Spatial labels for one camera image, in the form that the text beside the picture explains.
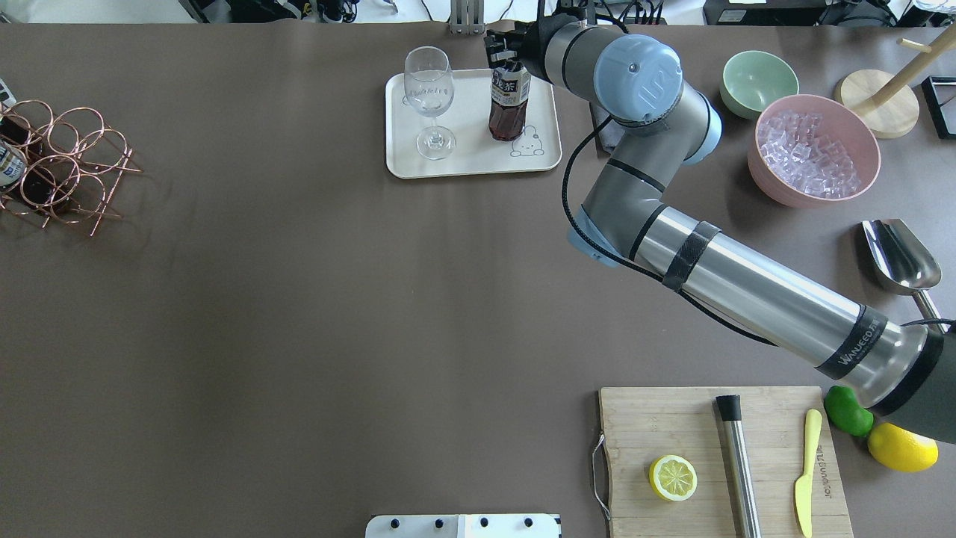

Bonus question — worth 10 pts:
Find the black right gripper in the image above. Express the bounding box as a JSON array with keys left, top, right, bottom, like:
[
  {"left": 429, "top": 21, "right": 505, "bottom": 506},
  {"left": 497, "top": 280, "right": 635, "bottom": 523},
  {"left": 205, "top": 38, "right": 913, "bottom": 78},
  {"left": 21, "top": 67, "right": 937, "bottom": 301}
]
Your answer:
[{"left": 484, "top": 19, "right": 554, "bottom": 79}]

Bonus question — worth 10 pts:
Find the tea bottle white cap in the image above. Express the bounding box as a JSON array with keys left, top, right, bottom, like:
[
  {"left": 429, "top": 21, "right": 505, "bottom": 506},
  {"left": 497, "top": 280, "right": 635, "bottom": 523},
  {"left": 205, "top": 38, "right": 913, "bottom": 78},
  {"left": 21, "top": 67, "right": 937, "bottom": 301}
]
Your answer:
[
  {"left": 0, "top": 140, "right": 28, "bottom": 193},
  {"left": 488, "top": 61, "right": 530, "bottom": 142}
]

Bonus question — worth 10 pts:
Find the copper wire bottle basket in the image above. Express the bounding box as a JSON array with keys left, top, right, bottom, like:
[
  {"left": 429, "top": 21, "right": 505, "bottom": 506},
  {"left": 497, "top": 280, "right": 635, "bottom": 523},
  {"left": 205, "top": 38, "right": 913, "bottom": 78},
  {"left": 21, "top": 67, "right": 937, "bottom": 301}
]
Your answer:
[{"left": 1, "top": 99, "right": 143, "bottom": 236}]

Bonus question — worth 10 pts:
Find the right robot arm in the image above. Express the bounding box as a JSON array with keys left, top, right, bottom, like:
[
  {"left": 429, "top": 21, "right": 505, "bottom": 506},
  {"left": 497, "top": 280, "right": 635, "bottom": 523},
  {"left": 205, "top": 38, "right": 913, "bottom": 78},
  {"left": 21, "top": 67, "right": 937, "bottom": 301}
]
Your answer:
[{"left": 485, "top": 14, "right": 955, "bottom": 443}]

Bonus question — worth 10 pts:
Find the clear wine glass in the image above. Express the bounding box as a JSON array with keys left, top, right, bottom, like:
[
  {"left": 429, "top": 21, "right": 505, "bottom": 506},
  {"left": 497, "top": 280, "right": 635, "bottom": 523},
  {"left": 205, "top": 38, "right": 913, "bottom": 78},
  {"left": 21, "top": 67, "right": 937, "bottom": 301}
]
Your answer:
[{"left": 403, "top": 46, "right": 456, "bottom": 161}]

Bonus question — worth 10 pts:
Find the cream rabbit tray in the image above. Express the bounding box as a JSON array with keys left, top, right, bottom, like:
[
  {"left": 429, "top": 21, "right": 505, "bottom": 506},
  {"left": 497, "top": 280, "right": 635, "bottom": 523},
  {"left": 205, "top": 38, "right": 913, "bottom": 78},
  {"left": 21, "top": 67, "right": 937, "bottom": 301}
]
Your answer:
[{"left": 385, "top": 69, "right": 562, "bottom": 179}]

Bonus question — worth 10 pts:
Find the grey folded cloth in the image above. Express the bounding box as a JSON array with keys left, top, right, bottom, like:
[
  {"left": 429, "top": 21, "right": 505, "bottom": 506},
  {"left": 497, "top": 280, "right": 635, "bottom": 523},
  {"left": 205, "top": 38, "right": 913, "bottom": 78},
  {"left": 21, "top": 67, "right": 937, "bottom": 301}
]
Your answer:
[{"left": 589, "top": 103, "right": 625, "bottom": 154}]

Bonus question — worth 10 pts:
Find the green ceramic bowl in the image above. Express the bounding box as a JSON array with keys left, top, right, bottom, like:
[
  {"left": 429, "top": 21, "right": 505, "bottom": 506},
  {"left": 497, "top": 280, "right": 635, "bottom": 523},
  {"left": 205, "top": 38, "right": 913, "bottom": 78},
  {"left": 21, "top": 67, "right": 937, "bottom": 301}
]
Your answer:
[{"left": 720, "top": 50, "right": 800, "bottom": 120}]

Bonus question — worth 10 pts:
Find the clear ice cubes pile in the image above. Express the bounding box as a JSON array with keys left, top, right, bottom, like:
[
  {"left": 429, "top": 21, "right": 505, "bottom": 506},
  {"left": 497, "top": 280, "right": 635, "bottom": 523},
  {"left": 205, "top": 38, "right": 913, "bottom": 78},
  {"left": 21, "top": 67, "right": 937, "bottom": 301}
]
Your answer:
[{"left": 755, "top": 110, "right": 863, "bottom": 199}]

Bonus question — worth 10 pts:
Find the pink bowl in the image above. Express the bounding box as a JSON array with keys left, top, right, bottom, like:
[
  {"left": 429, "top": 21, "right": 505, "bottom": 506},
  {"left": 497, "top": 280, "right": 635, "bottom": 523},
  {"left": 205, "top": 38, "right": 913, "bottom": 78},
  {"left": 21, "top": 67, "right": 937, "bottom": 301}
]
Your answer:
[{"left": 748, "top": 94, "right": 881, "bottom": 208}]

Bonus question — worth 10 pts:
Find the wooden cup tree stand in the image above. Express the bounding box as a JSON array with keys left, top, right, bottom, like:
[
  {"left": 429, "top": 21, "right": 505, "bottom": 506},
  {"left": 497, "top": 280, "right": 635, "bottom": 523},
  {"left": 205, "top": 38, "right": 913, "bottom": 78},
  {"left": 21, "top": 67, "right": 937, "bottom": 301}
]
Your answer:
[{"left": 834, "top": 25, "right": 955, "bottom": 139}]

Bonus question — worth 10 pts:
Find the bamboo cutting board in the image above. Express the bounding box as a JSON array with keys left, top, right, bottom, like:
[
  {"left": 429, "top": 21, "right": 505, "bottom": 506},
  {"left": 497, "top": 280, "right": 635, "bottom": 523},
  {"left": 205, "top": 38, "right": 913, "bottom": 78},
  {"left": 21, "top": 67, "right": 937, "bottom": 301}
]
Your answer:
[{"left": 600, "top": 387, "right": 823, "bottom": 537}]

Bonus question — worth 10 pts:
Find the steel ice scoop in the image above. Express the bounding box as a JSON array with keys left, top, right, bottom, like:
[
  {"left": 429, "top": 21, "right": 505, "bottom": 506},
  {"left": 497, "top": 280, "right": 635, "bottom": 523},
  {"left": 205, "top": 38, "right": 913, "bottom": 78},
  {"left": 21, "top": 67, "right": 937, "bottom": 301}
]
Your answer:
[{"left": 860, "top": 219, "right": 953, "bottom": 333}]

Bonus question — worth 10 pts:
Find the half lemon slice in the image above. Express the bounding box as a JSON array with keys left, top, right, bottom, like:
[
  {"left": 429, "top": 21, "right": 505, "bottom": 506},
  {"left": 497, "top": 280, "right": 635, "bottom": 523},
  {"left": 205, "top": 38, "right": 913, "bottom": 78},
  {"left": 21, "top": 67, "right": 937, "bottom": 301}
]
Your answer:
[{"left": 648, "top": 455, "right": 698, "bottom": 503}]

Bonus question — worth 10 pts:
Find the green lime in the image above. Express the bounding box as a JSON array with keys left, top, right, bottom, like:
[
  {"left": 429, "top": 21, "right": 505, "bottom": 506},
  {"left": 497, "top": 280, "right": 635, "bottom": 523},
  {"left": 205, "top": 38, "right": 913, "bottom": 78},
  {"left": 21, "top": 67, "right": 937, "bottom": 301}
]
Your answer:
[{"left": 823, "top": 386, "right": 875, "bottom": 437}]

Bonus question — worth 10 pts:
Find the steel muddler black tip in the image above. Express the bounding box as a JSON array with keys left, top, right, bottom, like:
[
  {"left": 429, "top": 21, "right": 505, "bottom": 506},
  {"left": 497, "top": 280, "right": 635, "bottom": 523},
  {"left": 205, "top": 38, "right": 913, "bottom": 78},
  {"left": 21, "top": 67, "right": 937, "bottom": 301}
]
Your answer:
[{"left": 715, "top": 395, "right": 763, "bottom": 537}]

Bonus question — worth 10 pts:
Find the yellow plastic knife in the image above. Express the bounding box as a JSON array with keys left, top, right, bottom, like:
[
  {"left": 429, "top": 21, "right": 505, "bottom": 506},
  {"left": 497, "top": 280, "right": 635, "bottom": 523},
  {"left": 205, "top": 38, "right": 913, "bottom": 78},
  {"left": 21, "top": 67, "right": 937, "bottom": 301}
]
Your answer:
[{"left": 793, "top": 409, "right": 822, "bottom": 537}]

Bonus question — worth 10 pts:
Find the yellow lemon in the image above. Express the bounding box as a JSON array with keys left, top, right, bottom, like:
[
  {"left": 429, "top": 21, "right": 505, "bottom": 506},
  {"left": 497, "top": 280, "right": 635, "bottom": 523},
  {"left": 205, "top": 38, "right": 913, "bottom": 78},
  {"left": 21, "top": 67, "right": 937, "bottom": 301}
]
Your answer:
[{"left": 867, "top": 422, "right": 939, "bottom": 473}]

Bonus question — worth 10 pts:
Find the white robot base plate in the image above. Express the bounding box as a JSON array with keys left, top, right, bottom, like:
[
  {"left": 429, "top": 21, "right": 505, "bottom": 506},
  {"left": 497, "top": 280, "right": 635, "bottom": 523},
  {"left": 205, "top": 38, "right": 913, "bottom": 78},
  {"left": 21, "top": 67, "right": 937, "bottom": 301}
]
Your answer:
[{"left": 364, "top": 512, "right": 562, "bottom": 537}]

